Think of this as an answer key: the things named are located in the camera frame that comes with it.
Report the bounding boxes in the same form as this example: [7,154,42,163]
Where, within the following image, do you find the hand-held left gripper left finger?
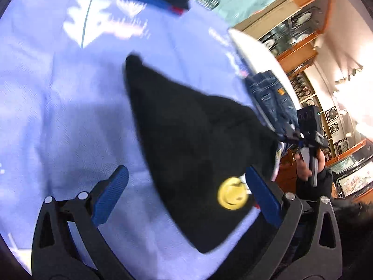
[31,165,130,280]

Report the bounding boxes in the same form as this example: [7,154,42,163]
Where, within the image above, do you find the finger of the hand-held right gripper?
[280,125,305,147]

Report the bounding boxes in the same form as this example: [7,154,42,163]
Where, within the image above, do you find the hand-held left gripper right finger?
[221,166,344,280]

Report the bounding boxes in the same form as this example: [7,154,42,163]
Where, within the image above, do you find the black pants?
[125,54,282,254]

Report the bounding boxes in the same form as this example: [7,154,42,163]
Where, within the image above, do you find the person's right forearm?
[296,168,334,202]

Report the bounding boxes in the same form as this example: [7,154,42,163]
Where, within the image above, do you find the person's right hand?
[295,149,326,181]

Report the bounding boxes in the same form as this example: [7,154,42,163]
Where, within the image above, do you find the small square framed picture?
[325,106,340,123]

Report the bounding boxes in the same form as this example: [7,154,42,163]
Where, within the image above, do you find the wooden shelf unit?
[287,69,337,164]

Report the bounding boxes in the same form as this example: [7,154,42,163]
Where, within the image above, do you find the dark blue jeans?
[245,70,300,137]

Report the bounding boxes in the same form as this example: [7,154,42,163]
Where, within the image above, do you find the large framed picture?
[337,166,373,199]

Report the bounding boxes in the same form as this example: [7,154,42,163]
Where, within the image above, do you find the white pillow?
[229,28,300,108]

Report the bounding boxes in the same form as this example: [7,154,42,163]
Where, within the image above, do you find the dark cloth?
[329,194,373,272]

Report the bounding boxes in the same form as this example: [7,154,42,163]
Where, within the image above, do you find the purple printed blanket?
[0,0,280,280]

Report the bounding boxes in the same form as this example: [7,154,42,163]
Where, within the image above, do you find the wall lamp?
[334,61,365,86]

